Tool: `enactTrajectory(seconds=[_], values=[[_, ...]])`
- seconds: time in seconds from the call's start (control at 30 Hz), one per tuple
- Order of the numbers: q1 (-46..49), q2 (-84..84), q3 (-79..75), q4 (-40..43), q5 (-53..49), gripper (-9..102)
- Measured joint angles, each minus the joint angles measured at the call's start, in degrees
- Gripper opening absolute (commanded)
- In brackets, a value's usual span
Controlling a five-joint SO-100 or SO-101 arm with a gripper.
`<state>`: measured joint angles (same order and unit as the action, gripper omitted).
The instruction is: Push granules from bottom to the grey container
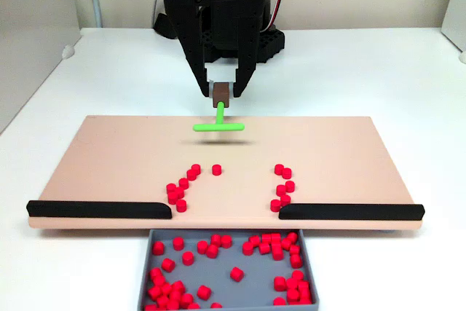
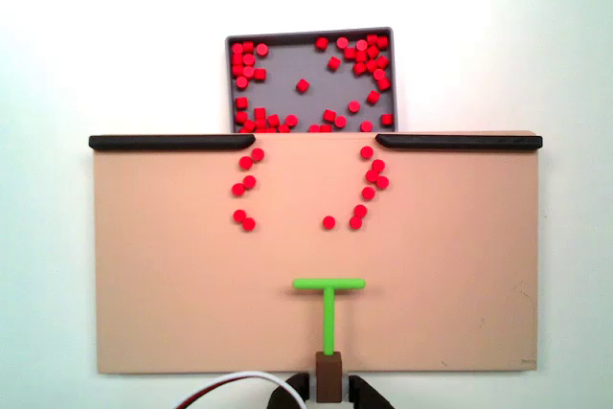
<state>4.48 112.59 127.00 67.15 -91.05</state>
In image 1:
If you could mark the red cylindrical granule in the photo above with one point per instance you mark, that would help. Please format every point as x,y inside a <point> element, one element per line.
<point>216,240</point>
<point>247,248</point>
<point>175,294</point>
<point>151,306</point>
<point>171,188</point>
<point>281,190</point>
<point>202,247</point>
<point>294,250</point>
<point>173,198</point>
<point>285,200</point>
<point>266,238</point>
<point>212,251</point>
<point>279,169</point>
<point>158,248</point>
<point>166,288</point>
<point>226,241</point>
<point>191,174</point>
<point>188,258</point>
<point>204,292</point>
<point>280,283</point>
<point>155,273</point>
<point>196,169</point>
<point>292,294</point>
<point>303,285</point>
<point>159,281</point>
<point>179,192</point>
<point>290,185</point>
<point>178,243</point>
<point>186,300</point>
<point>304,294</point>
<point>287,172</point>
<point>264,248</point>
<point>181,205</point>
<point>296,260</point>
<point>216,169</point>
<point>291,283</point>
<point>292,237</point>
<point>275,238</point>
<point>183,183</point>
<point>236,274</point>
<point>173,303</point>
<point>162,301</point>
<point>194,305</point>
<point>154,292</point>
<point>275,205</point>
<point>168,264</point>
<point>297,275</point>
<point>286,243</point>
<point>279,302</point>
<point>178,286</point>
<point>277,252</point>
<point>254,241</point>
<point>216,305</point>

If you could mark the grey tray container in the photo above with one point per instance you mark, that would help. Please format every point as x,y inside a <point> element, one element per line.
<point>218,271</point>

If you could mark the grey side panel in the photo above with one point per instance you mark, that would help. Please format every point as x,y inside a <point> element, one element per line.
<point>32,34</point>

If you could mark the beige flat board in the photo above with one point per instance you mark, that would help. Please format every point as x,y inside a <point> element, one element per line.
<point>109,161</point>

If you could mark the black barrier strip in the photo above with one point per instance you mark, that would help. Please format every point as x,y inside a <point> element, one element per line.
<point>94,209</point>
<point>349,212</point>

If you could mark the green T-shaped pusher tool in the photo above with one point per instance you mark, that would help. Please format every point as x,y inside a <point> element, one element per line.
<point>220,94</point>

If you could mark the white round foot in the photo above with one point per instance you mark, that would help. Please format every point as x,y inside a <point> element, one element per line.
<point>462,57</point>
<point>67,51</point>

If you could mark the black table clamp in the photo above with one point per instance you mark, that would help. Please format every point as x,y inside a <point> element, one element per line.
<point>164,27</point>

